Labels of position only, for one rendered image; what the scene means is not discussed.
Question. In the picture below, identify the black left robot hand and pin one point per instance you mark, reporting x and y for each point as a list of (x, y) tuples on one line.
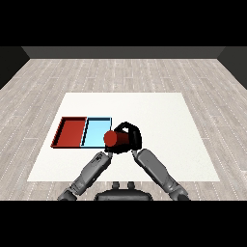
[(116, 149)]

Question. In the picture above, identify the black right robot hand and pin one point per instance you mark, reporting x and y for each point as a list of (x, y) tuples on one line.
[(135, 137)]

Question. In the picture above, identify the small red can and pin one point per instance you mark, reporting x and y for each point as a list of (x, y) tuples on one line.
[(116, 138)]

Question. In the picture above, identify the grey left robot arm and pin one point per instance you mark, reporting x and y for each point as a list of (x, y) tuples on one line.
[(90, 173)]

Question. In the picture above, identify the light blue shallow open box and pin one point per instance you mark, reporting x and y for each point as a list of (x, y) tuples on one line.
[(95, 133)]

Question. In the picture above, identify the red shallow open box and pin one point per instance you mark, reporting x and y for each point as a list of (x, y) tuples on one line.
[(70, 133)]

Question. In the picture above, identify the dark grey robot body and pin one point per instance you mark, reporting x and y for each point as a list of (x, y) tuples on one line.
[(123, 194)]

